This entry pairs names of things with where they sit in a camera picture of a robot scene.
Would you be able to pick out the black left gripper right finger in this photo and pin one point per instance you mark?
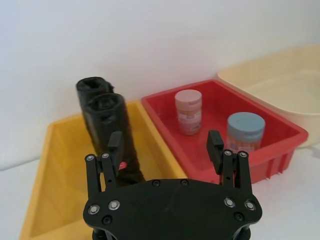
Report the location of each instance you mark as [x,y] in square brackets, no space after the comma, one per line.
[215,152]

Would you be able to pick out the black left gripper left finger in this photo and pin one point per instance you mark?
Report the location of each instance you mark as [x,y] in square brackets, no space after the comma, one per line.
[113,150]

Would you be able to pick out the black garbage bag roll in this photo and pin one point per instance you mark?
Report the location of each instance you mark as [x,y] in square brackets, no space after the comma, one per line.
[110,117]
[83,105]

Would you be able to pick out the jar with blue lid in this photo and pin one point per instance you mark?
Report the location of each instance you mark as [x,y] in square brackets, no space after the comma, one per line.
[246,130]

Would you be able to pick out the jar with pink lid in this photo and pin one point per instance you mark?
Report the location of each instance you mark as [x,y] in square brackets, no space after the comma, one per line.
[188,112]

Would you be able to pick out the yellow plastic bin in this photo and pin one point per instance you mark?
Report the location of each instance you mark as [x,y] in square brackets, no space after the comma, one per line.
[62,175]

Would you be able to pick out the red plastic bin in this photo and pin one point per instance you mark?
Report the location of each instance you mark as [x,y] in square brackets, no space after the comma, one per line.
[272,160]

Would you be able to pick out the cream plastic tub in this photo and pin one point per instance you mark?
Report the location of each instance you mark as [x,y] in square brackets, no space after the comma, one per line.
[287,87]

